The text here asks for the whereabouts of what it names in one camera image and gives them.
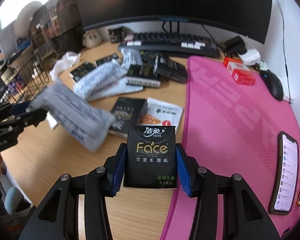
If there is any black Face tissue pack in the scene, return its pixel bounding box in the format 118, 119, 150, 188
123, 126, 177, 189

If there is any black tissue pack on desk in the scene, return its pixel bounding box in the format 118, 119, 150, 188
108, 97, 148, 138

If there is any pink desk mat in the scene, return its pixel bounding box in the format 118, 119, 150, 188
159, 55, 300, 240

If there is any white pizza-print sachet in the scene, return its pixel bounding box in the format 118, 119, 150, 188
141, 98, 184, 130

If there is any crumpled white tissue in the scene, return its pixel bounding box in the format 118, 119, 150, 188
49, 51, 81, 81

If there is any dark drawer cabinet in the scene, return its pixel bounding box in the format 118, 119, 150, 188
29, 0, 84, 56

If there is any smartphone with lit screen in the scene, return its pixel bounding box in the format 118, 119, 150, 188
268, 131, 299, 215

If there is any small ceramic vase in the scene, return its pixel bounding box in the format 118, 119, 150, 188
83, 29, 102, 48

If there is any red cigarette box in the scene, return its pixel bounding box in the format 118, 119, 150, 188
223, 57, 256, 86

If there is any black computer mouse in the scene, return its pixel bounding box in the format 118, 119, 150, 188
259, 70, 284, 101

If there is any black mechanical keyboard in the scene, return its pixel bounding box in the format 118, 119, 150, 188
118, 32, 220, 59

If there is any black power adapter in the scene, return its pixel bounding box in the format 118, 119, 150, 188
224, 36, 247, 55

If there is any black curved monitor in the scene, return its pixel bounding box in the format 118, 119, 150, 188
76, 0, 272, 43

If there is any black wire basket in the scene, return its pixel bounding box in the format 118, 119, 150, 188
0, 51, 50, 105

